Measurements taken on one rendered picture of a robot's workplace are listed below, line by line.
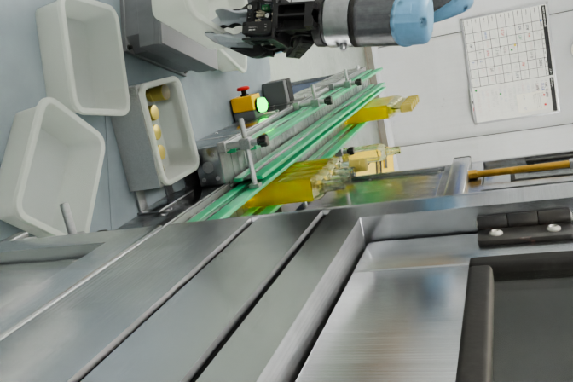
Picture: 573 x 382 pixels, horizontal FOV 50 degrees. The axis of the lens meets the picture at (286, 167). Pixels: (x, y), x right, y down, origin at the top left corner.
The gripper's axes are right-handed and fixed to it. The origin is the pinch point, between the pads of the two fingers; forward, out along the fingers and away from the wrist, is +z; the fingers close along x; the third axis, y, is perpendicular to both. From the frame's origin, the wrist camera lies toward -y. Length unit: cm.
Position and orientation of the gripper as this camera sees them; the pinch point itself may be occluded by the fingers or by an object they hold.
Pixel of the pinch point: (215, 31)
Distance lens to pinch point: 105.4
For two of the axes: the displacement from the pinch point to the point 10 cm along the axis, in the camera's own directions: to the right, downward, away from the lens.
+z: -9.3, -0.4, 3.7
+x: -0.6, 10.0, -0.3
